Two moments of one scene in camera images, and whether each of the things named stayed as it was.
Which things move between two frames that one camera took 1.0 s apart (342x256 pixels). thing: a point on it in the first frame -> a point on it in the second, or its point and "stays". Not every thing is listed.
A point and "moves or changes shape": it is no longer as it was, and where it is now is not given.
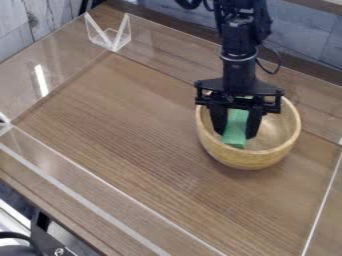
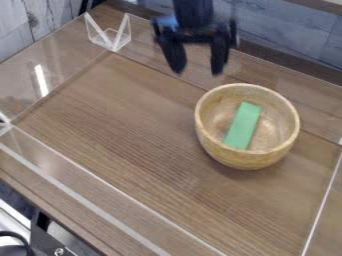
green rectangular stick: x=235 y=131 moves or changes shape
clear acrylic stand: x=109 y=38 stays
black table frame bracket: x=44 y=245 stays
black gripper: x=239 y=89 -> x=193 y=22
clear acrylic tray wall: x=84 y=201 stays
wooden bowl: x=264 y=150 stays
